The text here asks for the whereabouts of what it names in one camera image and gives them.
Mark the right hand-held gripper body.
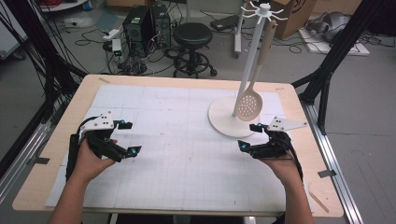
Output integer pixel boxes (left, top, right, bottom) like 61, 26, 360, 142
248, 115, 309, 161

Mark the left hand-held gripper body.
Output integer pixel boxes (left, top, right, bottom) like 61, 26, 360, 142
78, 110, 129, 163

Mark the white utensil stand with hooks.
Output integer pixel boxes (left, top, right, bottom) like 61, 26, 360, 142
207, 1, 290, 139

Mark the beige slotted spoon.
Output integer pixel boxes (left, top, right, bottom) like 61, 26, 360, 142
233, 19, 278, 122

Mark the person's right hand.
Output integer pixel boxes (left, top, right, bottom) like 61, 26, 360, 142
259, 148, 305, 189

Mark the person's left hand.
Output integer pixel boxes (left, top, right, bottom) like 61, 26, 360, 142
72, 137, 120, 185

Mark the light wooden table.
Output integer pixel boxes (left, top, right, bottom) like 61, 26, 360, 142
11, 73, 345, 218

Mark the white grid mat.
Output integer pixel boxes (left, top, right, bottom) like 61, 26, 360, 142
44, 84, 316, 214

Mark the grey tape strip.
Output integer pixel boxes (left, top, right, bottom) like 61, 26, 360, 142
317, 169, 337, 179
25, 156, 51, 166

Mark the thin wooden stick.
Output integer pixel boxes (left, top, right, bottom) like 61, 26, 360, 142
307, 189, 331, 215

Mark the white adapter box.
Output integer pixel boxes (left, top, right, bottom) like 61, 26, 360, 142
110, 38, 123, 57

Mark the white power strip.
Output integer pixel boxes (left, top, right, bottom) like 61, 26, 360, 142
102, 28, 121, 42

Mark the black computer tower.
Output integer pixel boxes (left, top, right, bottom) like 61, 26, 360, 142
121, 5, 157, 59
150, 3, 173, 49

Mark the white floor board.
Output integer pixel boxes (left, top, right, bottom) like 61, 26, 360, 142
298, 27, 372, 58

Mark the cardboard box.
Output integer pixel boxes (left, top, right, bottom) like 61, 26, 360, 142
269, 0, 318, 41

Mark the black round stool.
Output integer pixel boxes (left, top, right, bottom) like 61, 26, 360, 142
171, 21, 219, 79

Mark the white round table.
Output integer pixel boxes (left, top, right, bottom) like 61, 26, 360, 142
38, 0, 89, 14

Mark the grey headset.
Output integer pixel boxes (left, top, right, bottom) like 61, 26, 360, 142
305, 11, 352, 44

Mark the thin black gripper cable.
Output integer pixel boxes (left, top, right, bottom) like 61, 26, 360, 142
285, 145, 305, 184

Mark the aluminium rail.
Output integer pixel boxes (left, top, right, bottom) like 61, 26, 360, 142
300, 102, 364, 224
0, 121, 53, 203

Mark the black metal frame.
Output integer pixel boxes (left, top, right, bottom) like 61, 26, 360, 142
0, 0, 89, 179
290, 0, 396, 136

